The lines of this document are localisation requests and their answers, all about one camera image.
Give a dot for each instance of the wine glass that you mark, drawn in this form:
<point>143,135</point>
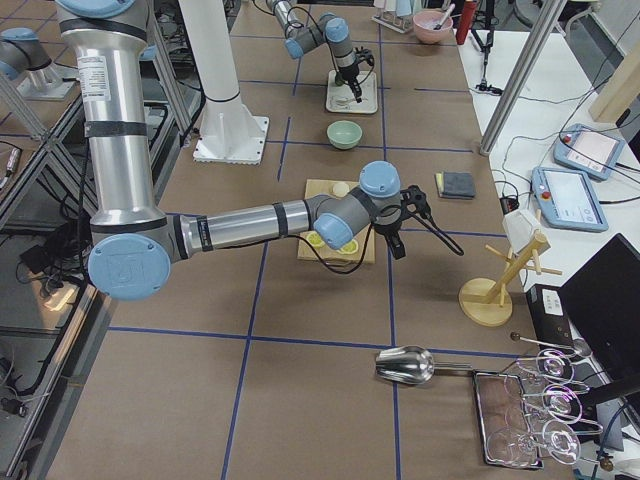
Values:
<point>522,449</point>
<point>549,364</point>
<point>560,403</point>

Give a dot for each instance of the near teach pendant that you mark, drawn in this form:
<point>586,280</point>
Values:
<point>567,199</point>

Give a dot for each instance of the cream bear tray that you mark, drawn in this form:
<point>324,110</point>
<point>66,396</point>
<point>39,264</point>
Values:
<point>369,104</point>

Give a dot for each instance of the white ceramic spoon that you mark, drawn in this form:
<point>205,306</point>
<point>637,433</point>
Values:
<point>341,102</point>

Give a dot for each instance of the green ceramic bowl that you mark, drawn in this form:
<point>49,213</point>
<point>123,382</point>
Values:
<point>344,134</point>

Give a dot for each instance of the white steamed bun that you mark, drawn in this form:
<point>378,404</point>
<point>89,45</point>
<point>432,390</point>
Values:
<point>340,189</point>

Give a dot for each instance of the black tripod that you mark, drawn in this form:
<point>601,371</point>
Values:
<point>482,31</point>

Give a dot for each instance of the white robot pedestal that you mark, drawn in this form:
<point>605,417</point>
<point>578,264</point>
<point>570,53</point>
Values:
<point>228,132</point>

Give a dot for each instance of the lemon slice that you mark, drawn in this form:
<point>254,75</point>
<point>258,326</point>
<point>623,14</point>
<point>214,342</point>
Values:
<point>314,239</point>
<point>350,248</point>

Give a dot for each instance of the far teach pendant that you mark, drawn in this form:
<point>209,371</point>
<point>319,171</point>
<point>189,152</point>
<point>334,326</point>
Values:
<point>581,147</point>

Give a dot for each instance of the grey folded cloth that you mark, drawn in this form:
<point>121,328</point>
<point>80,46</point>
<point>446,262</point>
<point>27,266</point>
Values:
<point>455,185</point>

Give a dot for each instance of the pink bowl with ice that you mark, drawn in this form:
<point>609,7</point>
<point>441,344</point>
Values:
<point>429,28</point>

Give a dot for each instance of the wooden mug tree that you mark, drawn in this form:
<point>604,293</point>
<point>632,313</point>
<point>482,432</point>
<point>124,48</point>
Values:
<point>486,301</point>

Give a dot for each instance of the teach pendant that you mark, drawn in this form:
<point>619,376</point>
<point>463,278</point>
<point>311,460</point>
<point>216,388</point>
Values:
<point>567,199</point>
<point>581,147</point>

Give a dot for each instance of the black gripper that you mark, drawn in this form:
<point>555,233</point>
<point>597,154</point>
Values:
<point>387,228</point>
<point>350,75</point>

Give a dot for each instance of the metal ice scoop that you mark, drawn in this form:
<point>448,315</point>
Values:
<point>414,365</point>

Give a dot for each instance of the red cylinder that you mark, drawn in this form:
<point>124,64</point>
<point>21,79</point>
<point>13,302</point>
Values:
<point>465,20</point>

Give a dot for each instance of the white paper mug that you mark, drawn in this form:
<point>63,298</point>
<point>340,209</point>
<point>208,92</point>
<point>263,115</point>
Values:
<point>519,226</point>

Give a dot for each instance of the bamboo cutting board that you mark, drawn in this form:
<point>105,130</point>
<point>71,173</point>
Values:
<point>333,257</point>

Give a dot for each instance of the dark glass rack tray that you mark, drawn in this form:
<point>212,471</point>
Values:
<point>498,401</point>

